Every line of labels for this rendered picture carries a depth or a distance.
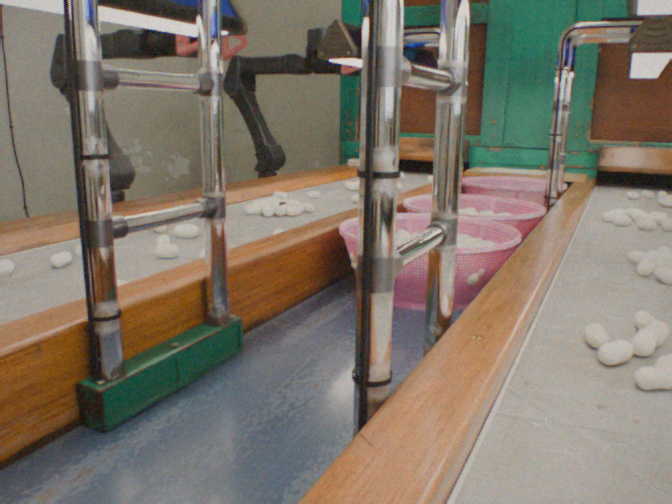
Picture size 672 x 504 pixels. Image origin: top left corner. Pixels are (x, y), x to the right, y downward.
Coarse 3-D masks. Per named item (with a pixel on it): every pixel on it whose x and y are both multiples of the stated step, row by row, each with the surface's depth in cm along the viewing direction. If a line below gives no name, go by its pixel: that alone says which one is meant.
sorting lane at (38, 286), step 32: (288, 192) 143; (320, 192) 145; (352, 192) 146; (192, 224) 102; (256, 224) 103; (288, 224) 103; (0, 256) 77; (32, 256) 78; (128, 256) 79; (192, 256) 80; (0, 288) 64; (32, 288) 64; (64, 288) 64; (0, 320) 54
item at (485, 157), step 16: (352, 144) 199; (400, 160) 209; (416, 160) 206; (480, 160) 181; (496, 160) 179; (512, 160) 177; (528, 160) 175; (544, 160) 173; (576, 160) 169; (592, 160) 167; (592, 176) 168; (608, 176) 179; (624, 176) 177; (640, 176) 175; (656, 176) 173
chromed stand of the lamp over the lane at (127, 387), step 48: (96, 0) 42; (96, 48) 42; (96, 96) 43; (96, 144) 44; (96, 192) 44; (96, 240) 45; (96, 288) 46; (96, 336) 47; (192, 336) 58; (240, 336) 64; (96, 384) 47; (144, 384) 51
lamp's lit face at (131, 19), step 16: (0, 0) 54; (16, 0) 54; (32, 0) 54; (48, 0) 54; (112, 16) 64; (128, 16) 64; (144, 16) 64; (176, 32) 77; (192, 32) 77; (224, 32) 77
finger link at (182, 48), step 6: (174, 36) 108; (180, 36) 109; (186, 36) 109; (174, 42) 109; (180, 42) 108; (186, 42) 109; (174, 48) 109; (180, 48) 108; (186, 48) 108; (192, 48) 108; (180, 54) 109; (186, 54) 110; (192, 54) 113
